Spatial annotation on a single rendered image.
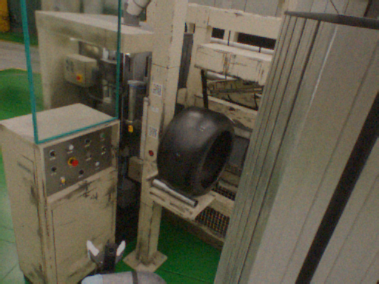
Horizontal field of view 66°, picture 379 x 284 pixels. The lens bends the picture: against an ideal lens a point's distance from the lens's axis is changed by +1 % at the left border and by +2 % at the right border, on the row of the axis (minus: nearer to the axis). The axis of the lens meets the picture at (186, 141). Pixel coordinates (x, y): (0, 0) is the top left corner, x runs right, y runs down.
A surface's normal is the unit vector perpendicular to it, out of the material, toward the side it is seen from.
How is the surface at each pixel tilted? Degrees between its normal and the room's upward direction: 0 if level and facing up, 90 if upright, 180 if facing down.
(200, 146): 64
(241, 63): 90
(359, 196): 90
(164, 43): 90
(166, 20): 90
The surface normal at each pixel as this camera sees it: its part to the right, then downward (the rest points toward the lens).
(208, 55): -0.55, 0.29
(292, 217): -0.20, 0.40
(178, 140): -0.39, -0.24
